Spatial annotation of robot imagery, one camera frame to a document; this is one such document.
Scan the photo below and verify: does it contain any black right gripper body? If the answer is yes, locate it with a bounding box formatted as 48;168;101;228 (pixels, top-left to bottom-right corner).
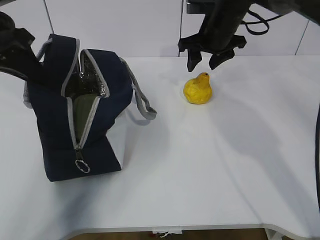
177;33;247;55

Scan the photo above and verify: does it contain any white tape on table edge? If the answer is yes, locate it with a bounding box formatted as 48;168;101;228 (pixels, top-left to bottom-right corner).
151;227;183;238

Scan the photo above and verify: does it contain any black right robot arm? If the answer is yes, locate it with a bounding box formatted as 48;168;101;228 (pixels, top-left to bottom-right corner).
177;0;320;72

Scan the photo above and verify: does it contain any navy blue lunch bag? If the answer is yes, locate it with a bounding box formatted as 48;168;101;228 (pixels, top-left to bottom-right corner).
25;34;157;182

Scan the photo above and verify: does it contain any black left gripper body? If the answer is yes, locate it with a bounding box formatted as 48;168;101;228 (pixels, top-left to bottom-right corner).
0;12;35;70

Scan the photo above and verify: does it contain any green lidded glass container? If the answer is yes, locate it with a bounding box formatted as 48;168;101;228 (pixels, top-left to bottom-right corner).
73;93;98;143

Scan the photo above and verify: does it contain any silver zipper pull ring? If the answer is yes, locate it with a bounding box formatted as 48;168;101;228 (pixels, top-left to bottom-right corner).
74;147;91;174

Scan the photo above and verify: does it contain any yellow pear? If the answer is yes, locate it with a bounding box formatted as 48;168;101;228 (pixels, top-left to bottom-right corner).
183;72;213;105

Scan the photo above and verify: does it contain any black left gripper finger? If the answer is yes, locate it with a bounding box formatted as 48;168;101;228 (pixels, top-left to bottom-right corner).
0;66;28;81
14;47;48;83

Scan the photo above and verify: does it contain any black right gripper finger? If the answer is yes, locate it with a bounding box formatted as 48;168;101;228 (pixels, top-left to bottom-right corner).
187;49;202;72
209;49;235;70

